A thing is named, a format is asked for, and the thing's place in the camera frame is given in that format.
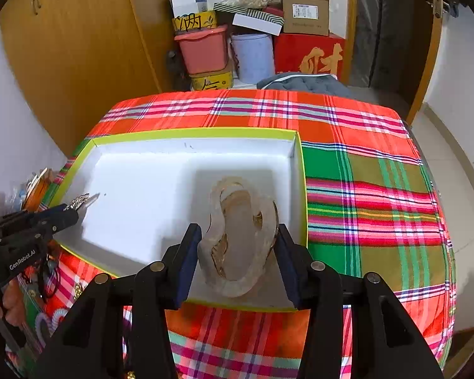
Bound plaid tablecloth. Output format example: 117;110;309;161
4;89;457;379

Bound silver hair clip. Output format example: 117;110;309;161
63;192;101;211

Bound dark plastic sheet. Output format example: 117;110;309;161
353;0;435;87

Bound red cardboard box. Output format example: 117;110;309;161
274;32;346;83

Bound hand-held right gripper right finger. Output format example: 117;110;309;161
276;223;445;379

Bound yellow printed box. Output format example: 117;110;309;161
171;9;217;34
189;63;234;91

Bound yellow-rimmed white box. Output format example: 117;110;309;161
43;127;309;313

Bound wooden door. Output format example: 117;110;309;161
403;0;445;125

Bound brown cardboard box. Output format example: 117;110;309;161
281;0;333;36

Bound lavender bucket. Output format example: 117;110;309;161
230;32;276;84

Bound wooden wardrobe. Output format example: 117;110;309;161
0;0;178;156

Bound striped gift box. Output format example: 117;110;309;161
213;2;257;15

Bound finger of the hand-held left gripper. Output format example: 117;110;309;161
0;210;81;247
0;204;70;230

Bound orange container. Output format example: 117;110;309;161
21;168;52;212

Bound white carton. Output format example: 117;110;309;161
171;0;209;16

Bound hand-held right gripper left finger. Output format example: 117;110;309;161
33;223;203;379

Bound metal door lock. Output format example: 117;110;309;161
424;0;461;18

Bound white box with striped lid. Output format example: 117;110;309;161
232;11;285;36

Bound crumpled plastic bag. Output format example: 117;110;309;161
8;182;28;210

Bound person's left hand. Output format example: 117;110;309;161
2;284;24;325

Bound translucent hair claw clip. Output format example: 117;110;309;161
197;176;280;298

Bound grey cushion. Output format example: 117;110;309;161
256;72;354;96

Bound pink plastic bin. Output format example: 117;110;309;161
174;24;230;75

